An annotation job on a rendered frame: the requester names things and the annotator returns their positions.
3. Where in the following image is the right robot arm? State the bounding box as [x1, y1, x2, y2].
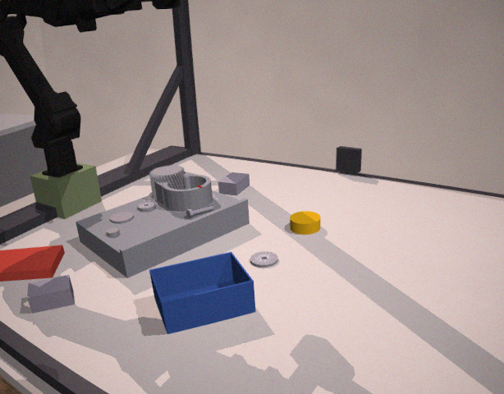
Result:
[0, 0, 103, 177]

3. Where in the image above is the short yellow cylinder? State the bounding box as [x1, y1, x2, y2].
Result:
[290, 211, 320, 235]

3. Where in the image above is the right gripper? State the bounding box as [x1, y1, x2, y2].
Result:
[82, 0, 181, 16]

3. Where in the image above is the blue open-top box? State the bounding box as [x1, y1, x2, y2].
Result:
[149, 252, 255, 334]

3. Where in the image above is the red flat block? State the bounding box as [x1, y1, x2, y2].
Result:
[0, 245, 65, 282]

